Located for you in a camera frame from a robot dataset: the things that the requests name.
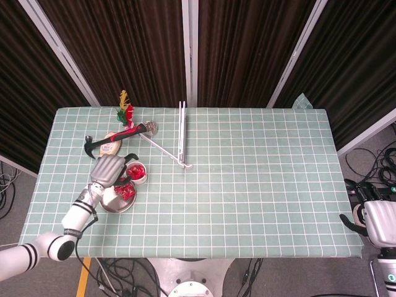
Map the black box with lit display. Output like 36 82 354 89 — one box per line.
345 184 396 199

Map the dark brown curtain panel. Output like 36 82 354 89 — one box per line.
273 0 396 151
0 0 92 174
37 0 186 108
197 0 316 108

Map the black floor cables bunch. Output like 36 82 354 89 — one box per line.
94 257 170 297
344 122 396 189

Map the round silver metal plate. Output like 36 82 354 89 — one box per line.
99 179 137 214

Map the clear jar of paper clips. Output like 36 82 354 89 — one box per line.
142 121 159 137

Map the mayonnaise squeeze bottle blue cap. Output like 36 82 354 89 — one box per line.
99 132 123 157

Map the white folding laptop stand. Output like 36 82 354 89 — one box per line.
139 100 193 170

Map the white paper cup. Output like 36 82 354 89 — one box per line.
125 161 148 185

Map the black cable with inline plug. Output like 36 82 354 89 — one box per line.
239 257 264 297

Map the grey floor cables bunch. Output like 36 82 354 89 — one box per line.
0 160 22 219

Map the yellow floor tape stripe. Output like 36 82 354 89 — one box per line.
75 257 93 297

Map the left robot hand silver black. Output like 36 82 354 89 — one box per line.
89 152 140 189

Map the red black claw hammer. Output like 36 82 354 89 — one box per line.
84 123 147 160

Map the green checked tablecloth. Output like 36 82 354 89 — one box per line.
20 92 363 259

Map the red candies heap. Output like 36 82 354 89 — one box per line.
113 178 136 200

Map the colourful feather shuttlecock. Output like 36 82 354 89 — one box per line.
116 89 136 129

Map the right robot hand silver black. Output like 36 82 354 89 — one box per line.
339 178 396 248

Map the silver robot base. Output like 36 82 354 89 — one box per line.
145 258 236 297

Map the red candies handful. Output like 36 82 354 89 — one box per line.
127 163 146 180

